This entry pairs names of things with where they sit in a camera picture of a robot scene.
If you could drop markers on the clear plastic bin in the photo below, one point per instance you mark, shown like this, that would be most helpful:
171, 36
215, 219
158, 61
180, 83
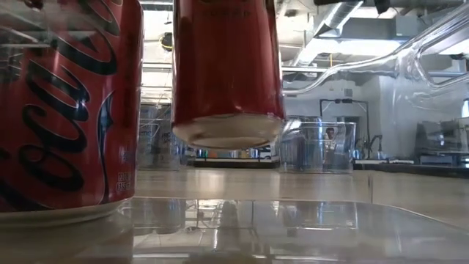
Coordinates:
146, 161
256, 234
344, 161

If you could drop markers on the person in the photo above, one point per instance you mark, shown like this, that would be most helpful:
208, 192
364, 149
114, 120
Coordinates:
329, 133

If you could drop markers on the silver ventilation duct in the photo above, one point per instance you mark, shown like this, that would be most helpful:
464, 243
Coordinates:
329, 22

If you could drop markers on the black station frame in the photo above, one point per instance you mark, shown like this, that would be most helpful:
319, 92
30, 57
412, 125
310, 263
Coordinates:
344, 100

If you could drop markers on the black aluminium table frame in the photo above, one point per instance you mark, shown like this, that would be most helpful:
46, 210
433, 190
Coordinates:
238, 165

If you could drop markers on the black round device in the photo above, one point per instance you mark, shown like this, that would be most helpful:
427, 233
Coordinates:
166, 41

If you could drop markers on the red Coke Zero can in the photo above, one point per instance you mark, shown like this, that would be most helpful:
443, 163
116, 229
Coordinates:
66, 128
227, 73

